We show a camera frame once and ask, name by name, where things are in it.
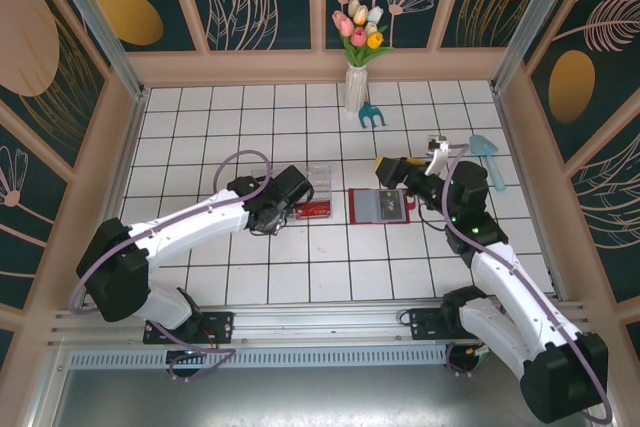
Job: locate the red credit card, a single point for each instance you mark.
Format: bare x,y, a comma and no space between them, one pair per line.
315,211

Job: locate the red card holder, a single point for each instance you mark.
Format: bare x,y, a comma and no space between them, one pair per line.
362,207

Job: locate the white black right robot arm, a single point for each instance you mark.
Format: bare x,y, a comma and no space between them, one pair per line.
505,287

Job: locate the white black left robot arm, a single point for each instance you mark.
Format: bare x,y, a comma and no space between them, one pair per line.
190,227

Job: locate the grey credit card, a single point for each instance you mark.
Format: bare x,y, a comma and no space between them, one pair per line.
390,206

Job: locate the clear plastic organizer box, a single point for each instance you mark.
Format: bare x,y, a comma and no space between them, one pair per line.
321,182

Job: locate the teal hand rake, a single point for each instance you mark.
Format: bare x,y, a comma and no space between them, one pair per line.
371,116

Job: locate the light blue plastic shovel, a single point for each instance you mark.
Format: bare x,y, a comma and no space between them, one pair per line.
487,157

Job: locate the white ribbed vase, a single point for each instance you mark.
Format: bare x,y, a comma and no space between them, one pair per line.
356,89

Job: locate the pastel tulip bouquet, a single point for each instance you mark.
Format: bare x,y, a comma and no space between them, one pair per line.
361,32

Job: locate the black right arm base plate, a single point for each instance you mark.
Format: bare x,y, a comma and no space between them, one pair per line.
425,324

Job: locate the aluminium mounting rail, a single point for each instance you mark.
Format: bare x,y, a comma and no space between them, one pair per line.
320,324

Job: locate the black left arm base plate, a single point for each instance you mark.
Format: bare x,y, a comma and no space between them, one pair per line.
220,327

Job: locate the aluminium frame post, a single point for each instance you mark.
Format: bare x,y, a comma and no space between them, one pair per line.
95,22
535,22

